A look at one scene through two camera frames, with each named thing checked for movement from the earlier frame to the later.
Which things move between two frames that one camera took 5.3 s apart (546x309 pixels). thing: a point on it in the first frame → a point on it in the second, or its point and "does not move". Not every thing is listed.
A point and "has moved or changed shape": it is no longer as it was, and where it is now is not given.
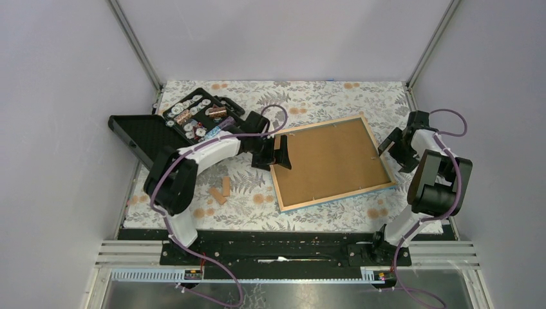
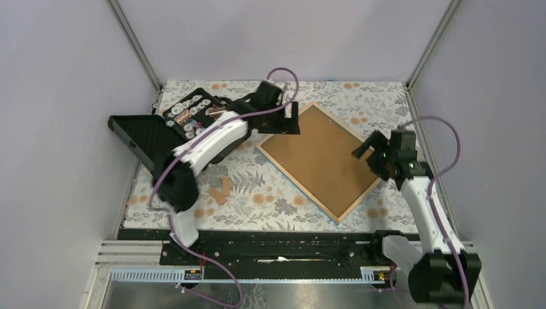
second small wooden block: x=218 y=196 does not move
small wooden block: x=226 y=191 does not move
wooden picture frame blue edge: x=330 y=161 has moved or changed shape
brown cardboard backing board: x=328 y=160 has moved or changed shape
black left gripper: x=279 y=156 → x=285 y=125
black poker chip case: x=194 y=117 does not move
